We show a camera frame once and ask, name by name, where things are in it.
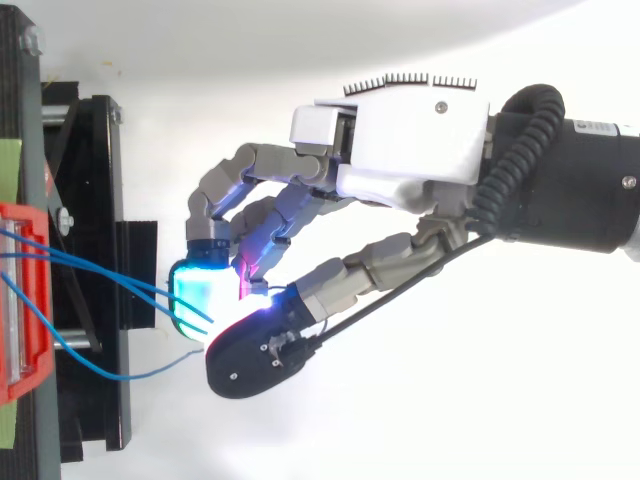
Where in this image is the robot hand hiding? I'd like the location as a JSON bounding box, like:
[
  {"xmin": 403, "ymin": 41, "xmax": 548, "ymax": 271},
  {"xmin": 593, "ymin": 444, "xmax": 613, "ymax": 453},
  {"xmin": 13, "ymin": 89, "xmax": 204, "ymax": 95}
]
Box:
[{"xmin": 168, "ymin": 71, "xmax": 496, "ymax": 400}]

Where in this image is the black stand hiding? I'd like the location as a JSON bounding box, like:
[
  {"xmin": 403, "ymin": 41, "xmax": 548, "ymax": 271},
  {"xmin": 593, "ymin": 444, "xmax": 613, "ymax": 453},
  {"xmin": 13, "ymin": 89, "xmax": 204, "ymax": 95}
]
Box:
[{"xmin": 0, "ymin": 0, "xmax": 159, "ymax": 480}]

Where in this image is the red bin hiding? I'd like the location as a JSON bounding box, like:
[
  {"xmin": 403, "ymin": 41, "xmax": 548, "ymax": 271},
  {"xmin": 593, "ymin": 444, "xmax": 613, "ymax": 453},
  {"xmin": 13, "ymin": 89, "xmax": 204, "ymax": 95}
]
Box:
[{"xmin": 0, "ymin": 200, "xmax": 55, "ymax": 407}]

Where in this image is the black coiled cable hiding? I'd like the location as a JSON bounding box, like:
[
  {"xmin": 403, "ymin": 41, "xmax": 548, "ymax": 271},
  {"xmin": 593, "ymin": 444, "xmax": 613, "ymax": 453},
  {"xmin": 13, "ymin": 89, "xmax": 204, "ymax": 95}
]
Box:
[{"xmin": 472, "ymin": 83, "xmax": 566, "ymax": 237}]

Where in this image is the thin black cable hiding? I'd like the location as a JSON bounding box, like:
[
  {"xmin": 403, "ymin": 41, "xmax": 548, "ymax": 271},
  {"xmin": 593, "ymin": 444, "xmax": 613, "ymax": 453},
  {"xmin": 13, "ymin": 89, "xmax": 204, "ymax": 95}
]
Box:
[{"xmin": 312, "ymin": 233, "xmax": 494, "ymax": 346}]

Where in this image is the blue cable bundle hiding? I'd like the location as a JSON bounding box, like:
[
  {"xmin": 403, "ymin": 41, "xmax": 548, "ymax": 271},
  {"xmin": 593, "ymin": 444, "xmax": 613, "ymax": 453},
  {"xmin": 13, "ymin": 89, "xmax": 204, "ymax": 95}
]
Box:
[{"xmin": 0, "ymin": 227, "xmax": 216, "ymax": 382}]

